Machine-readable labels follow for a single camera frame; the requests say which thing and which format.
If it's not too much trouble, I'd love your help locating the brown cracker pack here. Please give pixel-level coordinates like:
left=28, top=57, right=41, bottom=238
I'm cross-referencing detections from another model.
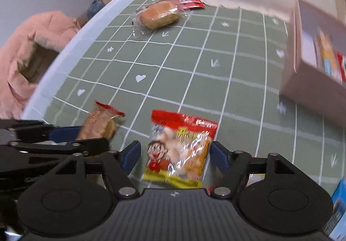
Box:
left=76, top=101, right=125, bottom=142

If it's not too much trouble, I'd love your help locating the long blue biscuit pack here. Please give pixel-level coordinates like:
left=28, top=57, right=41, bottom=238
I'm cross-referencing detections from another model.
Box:
left=314, top=29, right=343, bottom=84

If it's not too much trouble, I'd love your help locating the golden bread bun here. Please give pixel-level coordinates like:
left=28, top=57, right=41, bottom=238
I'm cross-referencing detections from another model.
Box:
left=131, top=0, right=191, bottom=38

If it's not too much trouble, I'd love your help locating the blue white snack bag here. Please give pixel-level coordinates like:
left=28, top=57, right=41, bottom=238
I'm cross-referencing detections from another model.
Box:
left=324, top=177, right=346, bottom=241

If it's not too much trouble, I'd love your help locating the blue water bottle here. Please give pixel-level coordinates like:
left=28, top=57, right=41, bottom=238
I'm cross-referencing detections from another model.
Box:
left=86, top=0, right=104, bottom=20

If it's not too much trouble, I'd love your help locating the red yellow rice-cracker bag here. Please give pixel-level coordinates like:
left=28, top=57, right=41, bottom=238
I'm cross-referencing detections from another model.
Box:
left=143, top=110, right=218, bottom=189

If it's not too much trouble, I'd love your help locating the red snack packet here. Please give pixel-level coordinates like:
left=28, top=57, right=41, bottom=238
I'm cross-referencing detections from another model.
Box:
left=335, top=51, right=346, bottom=82

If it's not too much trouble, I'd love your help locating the green grid tablecloth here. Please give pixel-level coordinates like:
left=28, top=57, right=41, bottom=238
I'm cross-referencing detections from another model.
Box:
left=43, top=0, right=345, bottom=192

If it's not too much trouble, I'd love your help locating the red spicy strip packet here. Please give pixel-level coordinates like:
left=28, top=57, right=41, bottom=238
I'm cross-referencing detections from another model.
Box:
left=174, top=0, right=205, bottom=11

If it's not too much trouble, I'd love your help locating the pink jacket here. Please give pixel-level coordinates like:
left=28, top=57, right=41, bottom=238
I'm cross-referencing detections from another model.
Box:
left=1, top=11, right=81, bottom=119

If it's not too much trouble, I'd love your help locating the pink open gift box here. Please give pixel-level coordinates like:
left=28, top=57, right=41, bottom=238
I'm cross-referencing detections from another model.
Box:
left=280, top=0, right=345, bottom=127

